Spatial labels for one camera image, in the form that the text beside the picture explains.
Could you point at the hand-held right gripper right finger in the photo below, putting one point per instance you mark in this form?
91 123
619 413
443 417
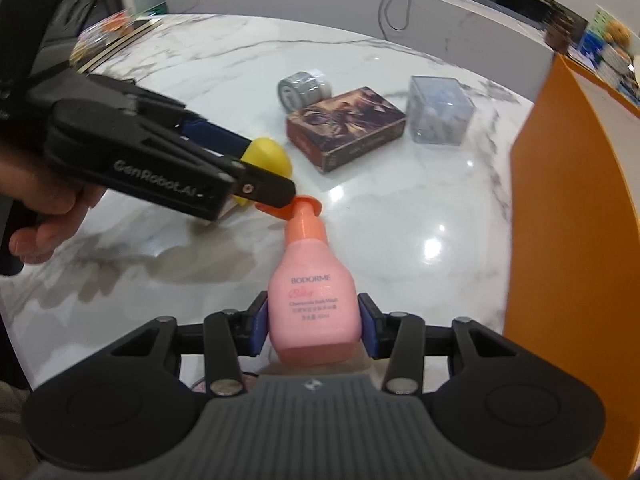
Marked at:
371 327

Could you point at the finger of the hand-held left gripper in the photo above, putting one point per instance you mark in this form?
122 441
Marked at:
210 135
265 189

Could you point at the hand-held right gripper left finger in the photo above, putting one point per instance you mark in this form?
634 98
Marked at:
260 327

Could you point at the yellow bulb-shaped bottle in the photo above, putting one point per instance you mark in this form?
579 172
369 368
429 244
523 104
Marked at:
267 155

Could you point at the pink pump bottle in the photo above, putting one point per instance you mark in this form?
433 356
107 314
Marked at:
312 310

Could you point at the grey round jar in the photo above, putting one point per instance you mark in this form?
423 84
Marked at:
302 91

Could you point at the brown printed box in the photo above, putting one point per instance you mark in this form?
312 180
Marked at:
345 125

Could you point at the clear plastic box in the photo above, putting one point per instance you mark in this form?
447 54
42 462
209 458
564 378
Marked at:
440 112

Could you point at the orange box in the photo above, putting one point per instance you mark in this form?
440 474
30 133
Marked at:
575 260

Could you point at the person's left hand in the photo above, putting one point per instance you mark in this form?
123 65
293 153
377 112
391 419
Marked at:
55 220

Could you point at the dark book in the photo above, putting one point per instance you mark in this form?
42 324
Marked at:
147 22

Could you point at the clear plastic food container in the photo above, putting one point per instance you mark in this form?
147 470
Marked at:
107 30

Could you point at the teddy bear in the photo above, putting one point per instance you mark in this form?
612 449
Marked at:
617 34

